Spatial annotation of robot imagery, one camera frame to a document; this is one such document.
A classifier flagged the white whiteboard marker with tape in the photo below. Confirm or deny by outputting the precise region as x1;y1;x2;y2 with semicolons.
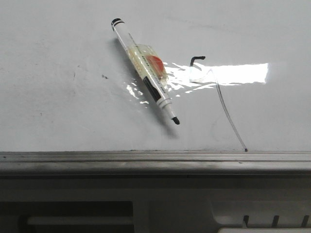
111;18;180;125

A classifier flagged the white robot base platform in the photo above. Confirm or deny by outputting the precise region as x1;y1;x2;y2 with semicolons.
0;177;311;233

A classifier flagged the white whiteboard with aluminium frame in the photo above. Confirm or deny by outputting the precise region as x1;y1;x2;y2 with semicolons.
0;0;311;177

